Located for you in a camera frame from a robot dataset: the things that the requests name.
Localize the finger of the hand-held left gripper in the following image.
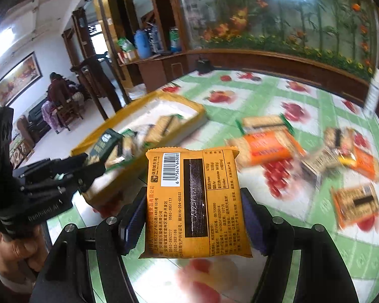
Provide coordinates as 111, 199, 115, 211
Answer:
23, 177, 97, 196
13, 153, 106, 179

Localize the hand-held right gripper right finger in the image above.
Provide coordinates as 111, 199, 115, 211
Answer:
240, 188, 359, 303

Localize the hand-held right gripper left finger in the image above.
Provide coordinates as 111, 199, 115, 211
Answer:
35, 186, 147, 303

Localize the dark green label cracker packet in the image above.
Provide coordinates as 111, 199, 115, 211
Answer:
82, 129, 140, 209

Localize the orange printed snack packet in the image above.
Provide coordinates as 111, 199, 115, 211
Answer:
138, 147, 254, 260

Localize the large orange cracker packet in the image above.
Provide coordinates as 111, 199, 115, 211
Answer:
225, 133, 307, 168

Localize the orange-edged cracker packet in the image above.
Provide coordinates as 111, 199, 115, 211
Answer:
331, 183, 379, 230

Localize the yellow white cardboard tray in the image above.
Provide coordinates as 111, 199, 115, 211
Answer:
71, 93, 207, 177

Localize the person's left hand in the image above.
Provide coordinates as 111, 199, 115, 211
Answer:
0, 224, 51, 278

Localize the dark sofa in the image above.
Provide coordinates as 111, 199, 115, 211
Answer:
17, 103, 56, 144

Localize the green fruit print tablecloth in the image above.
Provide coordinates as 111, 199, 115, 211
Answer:
47, 68, 379, 303

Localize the dark wooden chair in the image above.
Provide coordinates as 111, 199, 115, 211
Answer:
70, 57, 124, 121

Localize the small packet cluster right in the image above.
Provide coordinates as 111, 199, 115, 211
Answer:
300, 147, 345, 181

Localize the white plastic bucket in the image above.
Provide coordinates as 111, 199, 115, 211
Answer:
128, 84, 148, 102

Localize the green-edged square cracker packet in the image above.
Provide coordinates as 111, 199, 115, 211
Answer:
236, 114, 295, 137

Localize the small cracker packet black strip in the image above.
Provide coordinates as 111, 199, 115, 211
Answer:
323, 128, 352, 153

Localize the small orange snack packet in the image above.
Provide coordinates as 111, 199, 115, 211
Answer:
350, 147, 379, 181

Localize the green plastic bag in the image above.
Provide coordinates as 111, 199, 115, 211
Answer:
117, 37, 136, 54

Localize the blue thermos jug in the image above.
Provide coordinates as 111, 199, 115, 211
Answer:
134, 28, 153, 59

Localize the clear water bottle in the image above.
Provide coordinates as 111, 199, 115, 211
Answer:
149, 27, 164, 53

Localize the wooden display cabinet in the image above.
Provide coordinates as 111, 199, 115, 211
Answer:
120, 49, 379, 108

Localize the green plastic bottle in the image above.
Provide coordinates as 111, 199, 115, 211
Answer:
169, 27, 182, 53

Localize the small black container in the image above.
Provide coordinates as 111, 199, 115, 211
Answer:
196, 55, 214, 75

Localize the white spray bottle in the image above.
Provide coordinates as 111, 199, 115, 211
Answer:
364, 68, 379, 118

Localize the glass flower display panel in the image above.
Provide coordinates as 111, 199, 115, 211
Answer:
177, 0, 379, 81

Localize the framed wall painting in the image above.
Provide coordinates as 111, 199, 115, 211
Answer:
0, 52, 43, 108

